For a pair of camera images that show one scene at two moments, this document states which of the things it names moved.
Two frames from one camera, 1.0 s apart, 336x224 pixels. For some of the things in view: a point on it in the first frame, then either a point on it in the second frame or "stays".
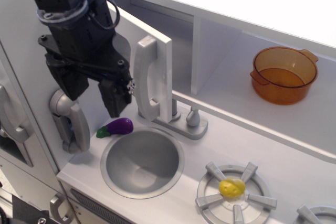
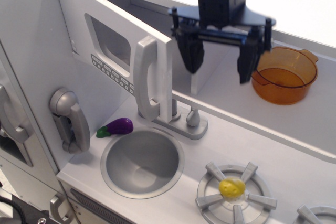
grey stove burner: x=248 y=208 stays
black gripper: x=90 y=45 → x=222 y=17
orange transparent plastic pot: x=282 y=75 stays
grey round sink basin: x=142 y=162 stays
